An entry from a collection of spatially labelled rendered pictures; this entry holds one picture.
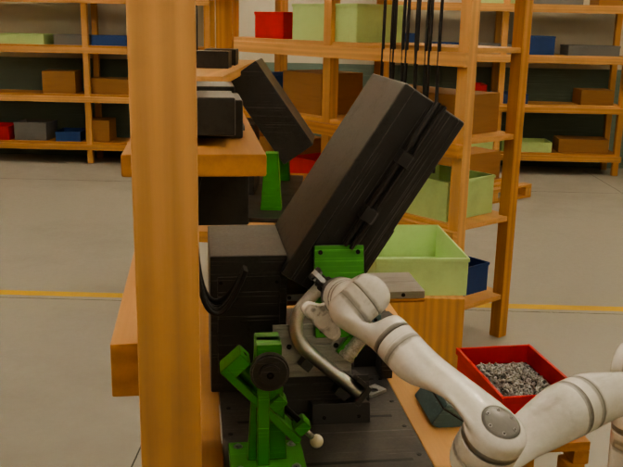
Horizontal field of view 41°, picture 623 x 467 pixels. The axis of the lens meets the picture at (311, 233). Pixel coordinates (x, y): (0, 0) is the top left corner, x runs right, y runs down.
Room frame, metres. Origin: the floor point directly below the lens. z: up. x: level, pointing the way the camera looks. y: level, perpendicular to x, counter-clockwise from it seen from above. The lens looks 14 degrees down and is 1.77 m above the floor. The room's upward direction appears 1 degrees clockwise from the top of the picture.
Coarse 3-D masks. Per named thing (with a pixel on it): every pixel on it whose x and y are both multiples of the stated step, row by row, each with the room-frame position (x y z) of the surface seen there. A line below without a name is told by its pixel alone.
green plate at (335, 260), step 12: (324, 252) 1.82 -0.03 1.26; (336, 252) 1.82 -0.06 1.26; (348, 252) 1.83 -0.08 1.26; (360, 252) 1.83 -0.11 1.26; (324, 264) 1.81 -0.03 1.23; (336, 264) 1.82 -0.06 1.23; (348, 264) 1.82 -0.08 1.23; (360, 264) 1.82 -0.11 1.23; (336, 276) 1.81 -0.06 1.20; (348, 276) 1.81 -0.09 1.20; (324, 336) 1.77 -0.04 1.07
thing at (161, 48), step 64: (128, 0) 1.12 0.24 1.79; (192, 0) 1.13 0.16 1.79; (128, 64) 1.12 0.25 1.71; (192, 64) 1.13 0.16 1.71; (192, 128) 1.13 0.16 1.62; (192, 192) 1.13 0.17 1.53; (192, 256) 1.13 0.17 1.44; (192, 320) 1.13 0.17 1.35; (192, 384) 1.13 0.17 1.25; (192, 448) 1.13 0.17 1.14
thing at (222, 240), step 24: (216, 240) 1.97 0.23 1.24; (240, 240) 1.98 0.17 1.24; (264, 240) 1.98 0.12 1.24; (216, 264) 1.83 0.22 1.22; (240, 264) 1.84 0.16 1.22; (264, 264) 1.85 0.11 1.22; (216, 288) 1.83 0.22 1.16; (264, 288) 1.85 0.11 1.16; (240, 312) 1.84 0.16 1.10; (264, 312) 1.85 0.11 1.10; (216, 336) 1.83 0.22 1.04; (240, 336) 1.84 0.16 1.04; (216, 360) 1.83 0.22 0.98; (216, 384) 1.83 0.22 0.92
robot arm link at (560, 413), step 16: (560, 384) 1.23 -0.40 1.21; (544, 400) 1.20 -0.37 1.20; (560, 400) 1.19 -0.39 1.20; (576, 400) 1.19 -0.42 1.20; (528, 416) 1.19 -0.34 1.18; (544, 416) 1.18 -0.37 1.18; (560, 416) 1.18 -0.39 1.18; (576, 416) 1.18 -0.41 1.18; (592, 416) 1.19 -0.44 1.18; (528, 432) 1.16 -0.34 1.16; (544, 432) 1.16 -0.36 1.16; (560, 432) 1.17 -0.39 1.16; (576, 432) 1.17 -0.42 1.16; (464, 448) 1.08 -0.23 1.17; (528, 448) 1.15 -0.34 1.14; (544, 448) 1.16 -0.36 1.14; (464, 464) 1.08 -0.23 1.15; (480, 464) 1.07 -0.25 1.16; (512, 464) 1.07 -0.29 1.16
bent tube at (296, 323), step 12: (312, 288) 1.77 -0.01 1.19; (300, 300) 1.76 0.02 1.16; (312, 300) 1.76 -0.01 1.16; (300, 312) 1.74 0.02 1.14; (300, 324) 1.74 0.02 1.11; (300, 336) 1.73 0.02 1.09; (300, 348) 1.72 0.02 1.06; (312, 348) 1.73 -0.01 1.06; (312, 360) 1.72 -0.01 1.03; (324, 360) 1.73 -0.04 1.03; (324, 372) 1.72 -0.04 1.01; (336, 372) 1.72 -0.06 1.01; (348, 384) 1.72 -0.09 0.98
